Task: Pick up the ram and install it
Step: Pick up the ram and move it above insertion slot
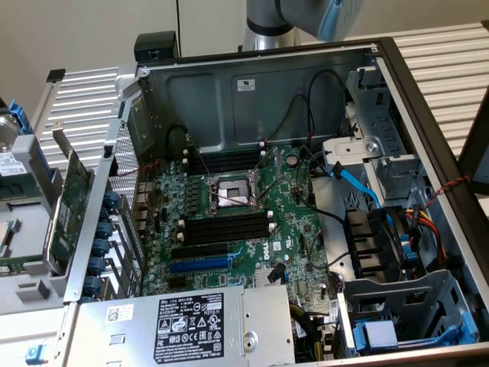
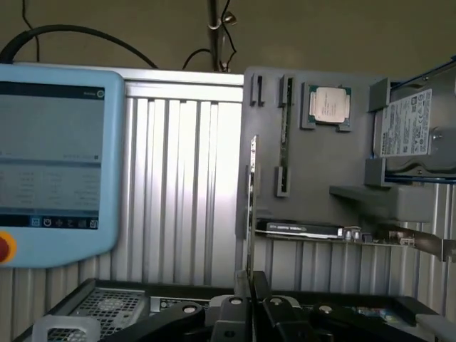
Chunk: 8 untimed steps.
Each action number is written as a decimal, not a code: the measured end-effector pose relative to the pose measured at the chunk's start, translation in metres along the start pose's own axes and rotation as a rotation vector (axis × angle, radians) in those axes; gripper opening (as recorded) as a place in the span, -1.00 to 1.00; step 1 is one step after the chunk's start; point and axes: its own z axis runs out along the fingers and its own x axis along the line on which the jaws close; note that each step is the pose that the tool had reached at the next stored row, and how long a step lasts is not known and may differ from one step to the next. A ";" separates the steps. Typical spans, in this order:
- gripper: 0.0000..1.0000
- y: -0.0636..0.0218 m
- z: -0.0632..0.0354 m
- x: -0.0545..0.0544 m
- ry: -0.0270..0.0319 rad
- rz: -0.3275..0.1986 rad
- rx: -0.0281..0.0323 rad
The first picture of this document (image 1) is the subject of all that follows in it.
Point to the black RAM slot white latches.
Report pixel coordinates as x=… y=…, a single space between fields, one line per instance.
x=225 y=161
x=225 y=225
x=225 y=237
x=225 y=152

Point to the CPU socket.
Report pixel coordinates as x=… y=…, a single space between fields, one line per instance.
x=229 y=193

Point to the grey metal disk bay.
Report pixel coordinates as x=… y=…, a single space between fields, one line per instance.
x=382 y=290

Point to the green graphics card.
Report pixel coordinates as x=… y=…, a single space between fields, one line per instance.
x=68 y=206

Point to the blue expansion slot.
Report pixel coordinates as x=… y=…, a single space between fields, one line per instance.
x=200 y=265

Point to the short black expansion slot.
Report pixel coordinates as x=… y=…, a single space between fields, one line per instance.
x=179 y=283

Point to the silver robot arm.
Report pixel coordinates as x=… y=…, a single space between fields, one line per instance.
x=267 y=23

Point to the dark flat panel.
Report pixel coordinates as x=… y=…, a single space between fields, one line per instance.
x=477 y=153

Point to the round coin battery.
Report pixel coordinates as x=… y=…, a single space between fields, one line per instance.
x=292 y=160

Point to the black box device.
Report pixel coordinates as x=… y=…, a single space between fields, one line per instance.
x=156 y=46

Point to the silver metal bracket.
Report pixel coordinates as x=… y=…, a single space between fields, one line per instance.
x=344 y=149

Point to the silver socket cover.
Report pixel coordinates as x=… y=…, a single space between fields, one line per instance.
x=280 y=164

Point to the blue card retention clip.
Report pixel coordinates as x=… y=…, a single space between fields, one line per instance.
x=111 y=199
x=101 y=247
x=97 y=265
x=91 y=285
x=104 y=229

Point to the black table end cap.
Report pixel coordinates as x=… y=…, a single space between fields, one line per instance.
x=56 y=75

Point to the blue plastic disk caddy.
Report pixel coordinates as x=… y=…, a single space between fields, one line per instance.
x=378 y=332
x=21 y=114

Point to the silver chipset heatsink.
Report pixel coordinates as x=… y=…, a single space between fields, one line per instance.
x=261 y=279

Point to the silver hard disk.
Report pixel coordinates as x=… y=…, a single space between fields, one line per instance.
x=11 y=162

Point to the thin metal locking lever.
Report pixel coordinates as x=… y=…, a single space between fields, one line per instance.
x=202 y=164
x=237 y=200

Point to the green motherboard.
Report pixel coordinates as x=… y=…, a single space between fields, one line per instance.
x=290 y=214

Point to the long black expansion slot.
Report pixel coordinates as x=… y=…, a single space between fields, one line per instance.
x=200 y=251

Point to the grey metal PC case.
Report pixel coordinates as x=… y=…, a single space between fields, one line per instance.
x=214 y=103

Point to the silver CPU chip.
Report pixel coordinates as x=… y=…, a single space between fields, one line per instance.
x=5 y=237

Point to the silver power supply unit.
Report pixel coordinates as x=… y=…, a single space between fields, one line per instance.
x=126 y=336

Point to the blue release latch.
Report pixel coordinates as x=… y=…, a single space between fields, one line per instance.
x=36 y=353

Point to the silver metal disk bay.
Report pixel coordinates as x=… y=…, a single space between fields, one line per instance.
x=386 y=126

